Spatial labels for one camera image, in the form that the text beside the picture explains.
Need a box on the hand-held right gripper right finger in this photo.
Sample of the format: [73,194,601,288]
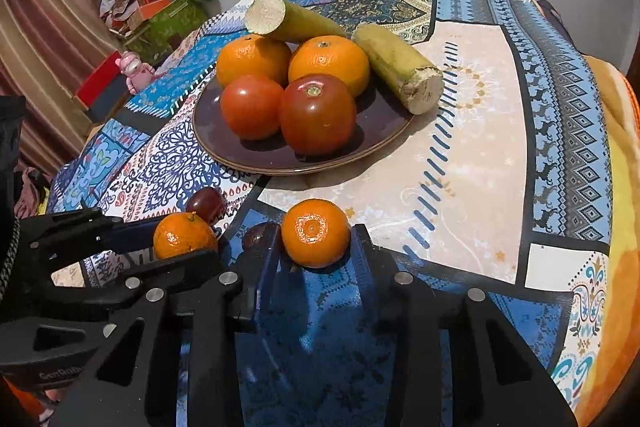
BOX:
[352,223,576,427]

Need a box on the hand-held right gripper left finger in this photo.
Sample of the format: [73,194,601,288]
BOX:
[50,222,282,427]

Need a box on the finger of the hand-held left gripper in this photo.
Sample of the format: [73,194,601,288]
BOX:
[0,250,224,364]
[19,209,168,274]

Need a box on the small mandarin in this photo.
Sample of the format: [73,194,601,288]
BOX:
[281,198,352,269]
[152,212,220,261]

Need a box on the dark red tomato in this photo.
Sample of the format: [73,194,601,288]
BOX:
[279,74,358,156]

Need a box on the bright red tomato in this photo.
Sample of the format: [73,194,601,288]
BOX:
[220,74,286,141]

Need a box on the green sugarcane piece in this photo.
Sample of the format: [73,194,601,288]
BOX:
[352,23,445,115]
[244,0,348,42]

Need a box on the large orange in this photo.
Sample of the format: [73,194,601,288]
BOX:
[288,35,371,98]

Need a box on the orange with black sticker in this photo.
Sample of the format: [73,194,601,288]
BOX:
[216,34,292,88]

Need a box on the dark purple grape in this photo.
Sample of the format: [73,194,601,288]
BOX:
[186,187,227,225]
[242,223,268,252]

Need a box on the dark grey box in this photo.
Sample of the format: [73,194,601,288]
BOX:
[87,77,132,122]

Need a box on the red box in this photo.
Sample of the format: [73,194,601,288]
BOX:
[74,52,123,108]

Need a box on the patchwork printed blanket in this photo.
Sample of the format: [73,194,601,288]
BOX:
[47,0,613,427]

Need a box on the pink toy figure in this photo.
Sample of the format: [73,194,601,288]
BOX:
[116,52,153,94]

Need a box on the green patterned box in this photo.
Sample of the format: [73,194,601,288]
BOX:
[122,0,208,52]

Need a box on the pile of clutter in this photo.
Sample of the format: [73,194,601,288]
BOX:
[100,0,176,32]

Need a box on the striped brown curtain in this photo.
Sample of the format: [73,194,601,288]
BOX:
[0,0,108,178]

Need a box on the orange blanket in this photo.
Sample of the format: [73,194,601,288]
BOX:
[575,54,640,418]

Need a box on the black bag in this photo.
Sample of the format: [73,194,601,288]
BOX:
[535,0,586,52]

